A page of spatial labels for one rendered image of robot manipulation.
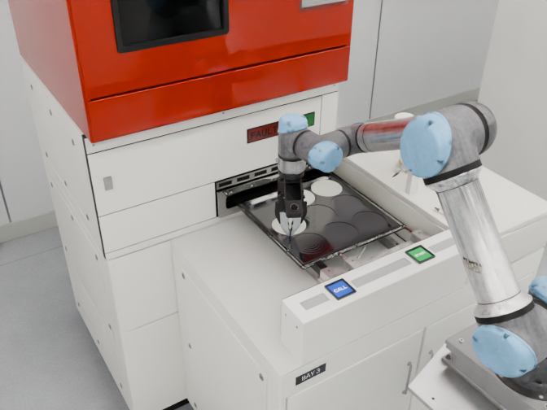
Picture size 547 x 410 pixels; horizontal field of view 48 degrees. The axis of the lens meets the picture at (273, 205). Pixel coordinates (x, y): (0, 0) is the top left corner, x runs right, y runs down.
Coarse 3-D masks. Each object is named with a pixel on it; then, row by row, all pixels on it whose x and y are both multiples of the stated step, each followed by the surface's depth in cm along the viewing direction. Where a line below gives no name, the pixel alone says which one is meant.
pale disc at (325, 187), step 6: (324, 180) 202; (312, 186) 198; (318, 186) 198; (324, 186) 199; (330, 186) 199; (336, 186) 199; (318, 192) 196; (324, 192) 196; (330, 192) 196; (336, 192) 196
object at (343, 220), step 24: (312, 192) 196; (264, 216) 184; (312, 216) 184; (336, 216) 184; (360, 216) 184; (384, 216) 184; (288, 240) 174; (312, 240) 174; (336, 240) 175; (360, 240) 174
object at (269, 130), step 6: (264, 126) 185; (270, 126) 187; (276, 126) 188; (252, 132) 184; (258, 132) 185; (264, 132) 186; (270, 132) 188; (276, 132) 189; (252, 138) 185; (258, 138) 186
